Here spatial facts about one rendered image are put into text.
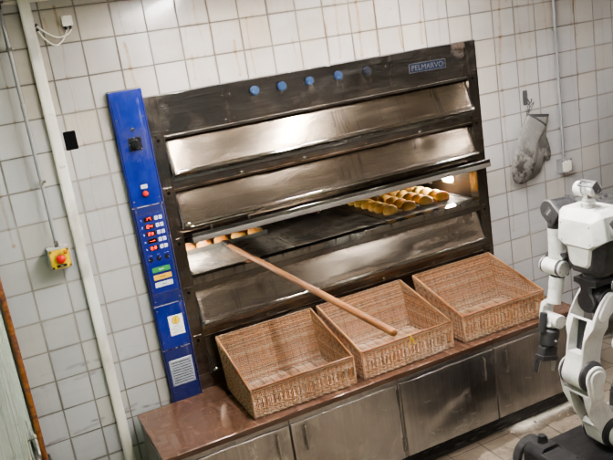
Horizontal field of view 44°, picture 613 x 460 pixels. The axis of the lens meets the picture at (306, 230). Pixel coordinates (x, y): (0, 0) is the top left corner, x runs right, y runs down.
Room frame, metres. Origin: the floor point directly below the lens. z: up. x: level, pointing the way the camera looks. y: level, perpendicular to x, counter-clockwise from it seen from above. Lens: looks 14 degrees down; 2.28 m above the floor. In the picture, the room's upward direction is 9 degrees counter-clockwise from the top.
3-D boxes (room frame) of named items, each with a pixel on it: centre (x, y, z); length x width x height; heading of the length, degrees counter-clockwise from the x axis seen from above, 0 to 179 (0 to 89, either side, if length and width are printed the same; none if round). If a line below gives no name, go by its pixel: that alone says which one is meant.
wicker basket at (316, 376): (3.52, 0.21, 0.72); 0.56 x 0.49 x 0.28; 112
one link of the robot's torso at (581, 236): (3.18, -1.29, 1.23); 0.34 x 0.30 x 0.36; 24
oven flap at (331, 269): (4.00, -0.22, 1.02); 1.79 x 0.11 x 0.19; 113
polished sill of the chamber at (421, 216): (4.02, -0.21, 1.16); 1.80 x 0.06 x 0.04; 113
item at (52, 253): (3.37, 1.14, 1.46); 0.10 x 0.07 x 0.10; 113
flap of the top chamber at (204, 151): (4.00, -0.22, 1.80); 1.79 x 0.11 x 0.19; 113
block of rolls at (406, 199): (4.63, -0.58, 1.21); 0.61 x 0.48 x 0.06; 23
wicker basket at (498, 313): (4.00, -0.90, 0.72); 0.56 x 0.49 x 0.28; 113
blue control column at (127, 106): (4.44, 1.11, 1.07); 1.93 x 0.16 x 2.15; 23
